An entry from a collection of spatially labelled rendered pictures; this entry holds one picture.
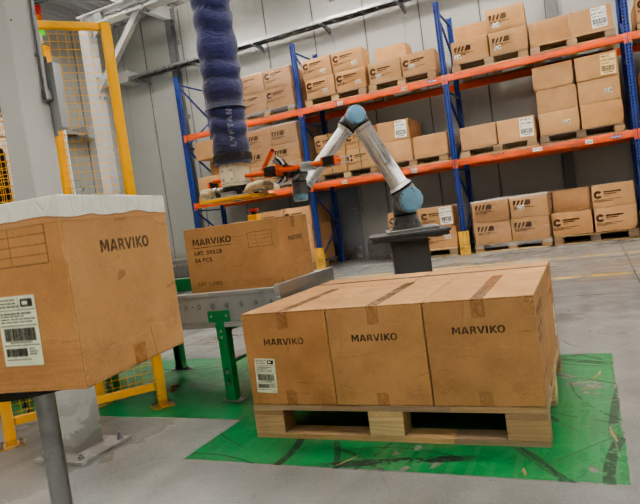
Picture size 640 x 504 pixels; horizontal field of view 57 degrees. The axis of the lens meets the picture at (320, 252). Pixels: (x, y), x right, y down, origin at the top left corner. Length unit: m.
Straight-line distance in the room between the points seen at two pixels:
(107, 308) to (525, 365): 1.44
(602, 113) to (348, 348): 8.12
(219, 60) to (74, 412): 1.96
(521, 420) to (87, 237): 1.60
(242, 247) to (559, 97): 7.56
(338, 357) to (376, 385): 0.19
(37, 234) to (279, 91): 10.24
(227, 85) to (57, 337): 2.31
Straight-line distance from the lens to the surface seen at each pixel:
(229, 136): 3.37
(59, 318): 1.32
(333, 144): 3.72
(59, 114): 2.96
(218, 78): 3.42
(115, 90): 3.42
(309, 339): 2.42
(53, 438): 1.67
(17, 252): 1.37
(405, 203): 3.57
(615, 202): 10.00
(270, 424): 2.63
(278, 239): 3.12
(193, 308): 3.27
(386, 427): 2.41
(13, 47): 2.96
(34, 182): 2.84
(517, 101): 11.45
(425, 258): 3.75
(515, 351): 2.20
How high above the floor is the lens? 0.90
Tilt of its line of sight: 3 degrees down
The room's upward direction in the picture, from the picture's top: 8 degrees counter-clockwise
